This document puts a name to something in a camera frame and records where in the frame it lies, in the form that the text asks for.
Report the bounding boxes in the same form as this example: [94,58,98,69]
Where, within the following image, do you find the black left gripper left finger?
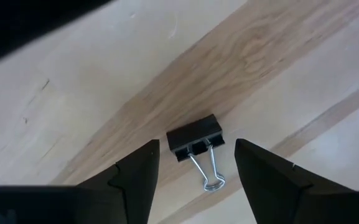
[0,139,161,224]

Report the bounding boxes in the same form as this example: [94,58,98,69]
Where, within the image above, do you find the black binder clip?
[166,113,226,192]

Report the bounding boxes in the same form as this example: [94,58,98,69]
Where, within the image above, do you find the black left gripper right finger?
[235,139,359,224]

